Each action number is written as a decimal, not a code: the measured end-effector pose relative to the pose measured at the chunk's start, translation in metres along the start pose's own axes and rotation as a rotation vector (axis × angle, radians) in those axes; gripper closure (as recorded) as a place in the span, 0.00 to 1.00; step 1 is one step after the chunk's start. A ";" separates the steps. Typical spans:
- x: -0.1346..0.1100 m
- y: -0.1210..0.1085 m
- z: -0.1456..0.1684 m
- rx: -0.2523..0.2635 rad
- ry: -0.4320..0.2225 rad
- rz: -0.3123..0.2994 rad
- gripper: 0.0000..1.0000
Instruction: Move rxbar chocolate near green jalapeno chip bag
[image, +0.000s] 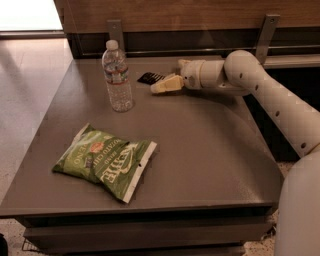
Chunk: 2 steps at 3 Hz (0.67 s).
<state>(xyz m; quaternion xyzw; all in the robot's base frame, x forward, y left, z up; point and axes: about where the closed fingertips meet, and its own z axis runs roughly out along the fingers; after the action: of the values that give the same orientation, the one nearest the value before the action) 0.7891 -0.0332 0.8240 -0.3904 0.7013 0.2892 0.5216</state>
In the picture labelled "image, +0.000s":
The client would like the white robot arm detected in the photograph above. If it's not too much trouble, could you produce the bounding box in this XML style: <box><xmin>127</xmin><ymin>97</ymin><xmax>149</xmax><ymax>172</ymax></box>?
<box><xmin>151</xmin><ymin>50</ymin><xmax>320</xmax><ymax>256</ymax></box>

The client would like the metal wall bracket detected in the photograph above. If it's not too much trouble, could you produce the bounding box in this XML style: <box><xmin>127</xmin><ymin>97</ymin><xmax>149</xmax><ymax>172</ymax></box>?
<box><xmin>254</xmin><ymin>14</ymin><xmax>280</xmax><ymax>64</ymax></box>
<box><xmin>107</xmin><ymin>19</ymin><xmax>125</xmax><ymax>50</ymax></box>

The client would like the black rxbar chocolate bar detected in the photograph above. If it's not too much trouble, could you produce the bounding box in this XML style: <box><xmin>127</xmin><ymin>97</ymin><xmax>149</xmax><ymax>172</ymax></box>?
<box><xmin>138</xmin><ymin>72</ymin><xmax>165</xmax><ymax>85</ymax></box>

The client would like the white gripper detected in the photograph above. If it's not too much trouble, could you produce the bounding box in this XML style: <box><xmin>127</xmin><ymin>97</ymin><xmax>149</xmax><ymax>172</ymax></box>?
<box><xmin>150</xmin><ymin>59</ymin><xmax>229</xmax><ymax>94</ymax></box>

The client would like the right metal wall bracket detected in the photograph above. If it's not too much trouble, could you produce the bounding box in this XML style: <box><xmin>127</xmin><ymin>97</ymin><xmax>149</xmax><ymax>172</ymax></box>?
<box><xmin>254</xmin><ymin>14</ymin><xmax>280</xmax><ymax>64</ymax></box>

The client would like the clear plastic water bottle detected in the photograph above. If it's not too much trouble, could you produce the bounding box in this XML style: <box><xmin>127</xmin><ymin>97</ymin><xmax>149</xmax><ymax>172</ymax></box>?
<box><xmin>102</xmin><ymin>40</ymin><xmax>133</xmax><ymax>112</ymax></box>

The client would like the green jalapeno chip bag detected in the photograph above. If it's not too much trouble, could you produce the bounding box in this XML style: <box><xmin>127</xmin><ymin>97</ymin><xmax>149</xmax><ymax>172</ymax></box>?
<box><xmin>52</xmin><ymin>124</ymin><xmax>157</xmax><ymax>203</ymax></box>

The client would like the wire rack under table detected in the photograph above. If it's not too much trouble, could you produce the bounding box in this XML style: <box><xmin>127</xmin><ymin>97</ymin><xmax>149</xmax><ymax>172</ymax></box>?
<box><xmin>22</xmin><ymin>239</ymin><xmax>42</xmax><ymax>254</ymax></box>

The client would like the left metal wall bracket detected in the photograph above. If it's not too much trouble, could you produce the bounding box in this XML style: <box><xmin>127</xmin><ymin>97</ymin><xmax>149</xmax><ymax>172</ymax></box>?
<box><xmin>107</xmin><ymin>19</ymin><xmax>125</xmax><ymax>50</ymax></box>

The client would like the horizontal metal rail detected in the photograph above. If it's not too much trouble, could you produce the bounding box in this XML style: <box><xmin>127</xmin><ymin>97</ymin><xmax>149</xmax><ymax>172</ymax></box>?
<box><xmin>81</xmin><ymin>44</ymin><xmax>320</xmax><ymax>57</ymax></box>

